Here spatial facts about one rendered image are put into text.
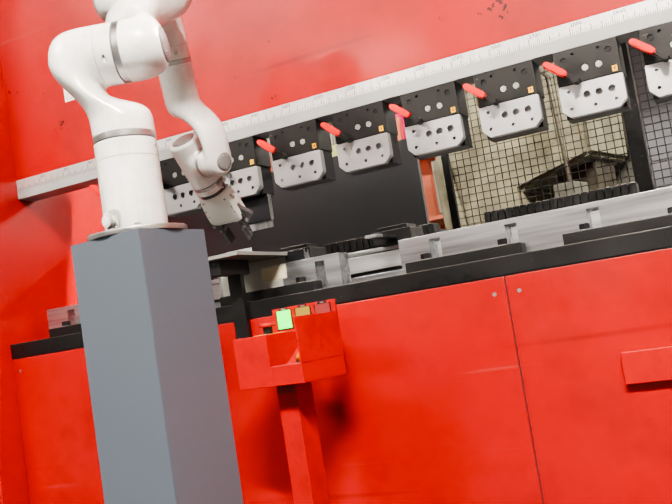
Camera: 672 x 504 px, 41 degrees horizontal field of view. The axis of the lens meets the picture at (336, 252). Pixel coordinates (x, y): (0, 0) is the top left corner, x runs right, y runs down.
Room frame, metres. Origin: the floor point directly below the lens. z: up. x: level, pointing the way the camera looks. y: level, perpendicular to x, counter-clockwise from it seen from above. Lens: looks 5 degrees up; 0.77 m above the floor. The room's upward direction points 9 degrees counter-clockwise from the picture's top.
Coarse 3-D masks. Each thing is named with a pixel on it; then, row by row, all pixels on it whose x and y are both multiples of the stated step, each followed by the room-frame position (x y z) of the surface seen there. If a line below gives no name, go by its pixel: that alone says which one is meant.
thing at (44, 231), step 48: (0, 96) 2.83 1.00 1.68; (0, 144) 2.81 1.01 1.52; (0, 192) 2.78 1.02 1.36; (0, 240) 2.76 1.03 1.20; (48, 240) 2.95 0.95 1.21; (0, 288) 2.74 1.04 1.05; (48, 288) 2.92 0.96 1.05; (0, 336) 2.72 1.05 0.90; (48, 336) 2.90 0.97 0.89; (0, 384) 2.70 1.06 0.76; (0, 432) 2.68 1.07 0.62; (0, 480) 2.66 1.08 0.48
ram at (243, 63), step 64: (0, 0) 2.83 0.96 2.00; (64, 0) 2.72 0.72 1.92; (192, 0) 2.52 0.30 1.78; (256, 0) 2.43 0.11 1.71; (320, 0) 2.35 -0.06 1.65; (384, 0) 2.27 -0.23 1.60; (448, 0) 2.20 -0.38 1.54; (512, 0) 2.13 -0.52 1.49; (576, 0) 2.07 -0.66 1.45; (640, 0) 2.01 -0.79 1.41; (192, 64) 2.53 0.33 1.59; (256, 64) 2.44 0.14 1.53; (320, 64) 2.36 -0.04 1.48; (384, 64) 2.28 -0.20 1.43; (512, 64) 2.14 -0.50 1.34; (64, 128) 2.75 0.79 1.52; (192, 128) 2.55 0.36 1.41; (256, 128) 2.46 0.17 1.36; (64, 192) 2.85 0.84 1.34
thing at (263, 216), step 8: (248, 200) 2.52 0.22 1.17; (256, 200) 2.51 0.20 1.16; (264, 200) 2.49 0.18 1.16; (248, 208) 2.52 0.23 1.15; (256, 208) 2.51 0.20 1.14; (264, 208) 2.50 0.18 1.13; (272, 208) 2.51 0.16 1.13; (256, 216) 2.51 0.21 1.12; (264, 216) 2.50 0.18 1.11; (272, 216) 2.50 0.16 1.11; (256, 224) 2.52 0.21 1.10; (264, 224) 2.51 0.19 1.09; (272, 224) 2.50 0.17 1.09
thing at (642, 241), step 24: (600, 240) 1.98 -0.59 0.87; (624, 240) 1.96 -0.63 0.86; (648, 240) 1.94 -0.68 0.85; (480, 264) 2.10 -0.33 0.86; (504, 264) 2.07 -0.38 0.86; (528, 264) 2.05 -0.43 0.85; (552, 264) 2.03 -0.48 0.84; (336, 288) 2.26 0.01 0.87; (360, 288) 2.23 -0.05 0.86; (384, 288) 2.21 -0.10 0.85; (408, 288) 2.18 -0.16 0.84; (216, 312) 2.42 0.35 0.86; (264, 312) 2.36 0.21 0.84; (72, 336) 2.64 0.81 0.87
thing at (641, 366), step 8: (624, 352) 1.96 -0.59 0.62; (632, 352) 1.95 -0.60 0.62; (640, 352) 1.94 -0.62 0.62; (648, 352) 1.93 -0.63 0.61; (656, 352) 1.93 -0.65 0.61; (664, 352) 1.92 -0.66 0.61; (624, 360) 1.96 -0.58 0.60; (632, 360) 1.95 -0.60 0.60; (640, 360) 1.94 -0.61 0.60; (648, 360) 1.94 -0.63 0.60; (656, 360) 1.93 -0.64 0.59; (664, 360) 1.92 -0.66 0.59; (624, 368) 1.96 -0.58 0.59; (632, 368) 1.95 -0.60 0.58; (640, 368) 1.94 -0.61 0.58; (648, 368) 1.94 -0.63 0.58; (656, 368) 1.93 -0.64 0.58; (664, 368) 1.92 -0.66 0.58; (624, 376) 1.96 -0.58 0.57; (632, 376) 1.95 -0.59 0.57; (640, 376) 1.95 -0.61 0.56; (648, 376) 1.94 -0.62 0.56; (656, 376) 1.93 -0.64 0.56; (664, 376) 1.92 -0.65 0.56
